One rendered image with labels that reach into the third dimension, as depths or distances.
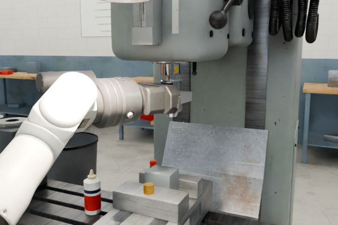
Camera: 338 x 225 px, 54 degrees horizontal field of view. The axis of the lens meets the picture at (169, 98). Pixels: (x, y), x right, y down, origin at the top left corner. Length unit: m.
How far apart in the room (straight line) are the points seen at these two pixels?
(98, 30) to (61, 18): 0.83
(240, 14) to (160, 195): 0.42
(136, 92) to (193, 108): 0.51
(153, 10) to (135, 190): 0.37
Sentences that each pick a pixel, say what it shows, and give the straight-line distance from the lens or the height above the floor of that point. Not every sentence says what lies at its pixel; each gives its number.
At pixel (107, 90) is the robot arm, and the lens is 0.56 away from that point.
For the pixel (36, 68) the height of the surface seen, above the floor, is 0.98.
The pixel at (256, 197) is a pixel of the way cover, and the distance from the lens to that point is 0.99.
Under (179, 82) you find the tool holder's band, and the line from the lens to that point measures 0.67.
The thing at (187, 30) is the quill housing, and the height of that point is 1.36.
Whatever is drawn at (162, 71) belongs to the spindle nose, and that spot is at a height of 1.29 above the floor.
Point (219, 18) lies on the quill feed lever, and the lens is 0.53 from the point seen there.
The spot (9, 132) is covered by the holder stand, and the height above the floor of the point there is 1.12.
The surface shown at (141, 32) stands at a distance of 0.57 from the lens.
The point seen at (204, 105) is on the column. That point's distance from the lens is 1.07.
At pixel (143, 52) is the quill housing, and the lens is 0.62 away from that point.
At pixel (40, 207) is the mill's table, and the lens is 0.94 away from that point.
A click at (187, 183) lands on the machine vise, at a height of 1.04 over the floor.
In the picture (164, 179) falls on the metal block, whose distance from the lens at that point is 0.72.
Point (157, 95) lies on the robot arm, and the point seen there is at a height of 1.25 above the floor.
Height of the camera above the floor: 1.33
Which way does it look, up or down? 9 degrees down
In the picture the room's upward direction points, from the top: straight up
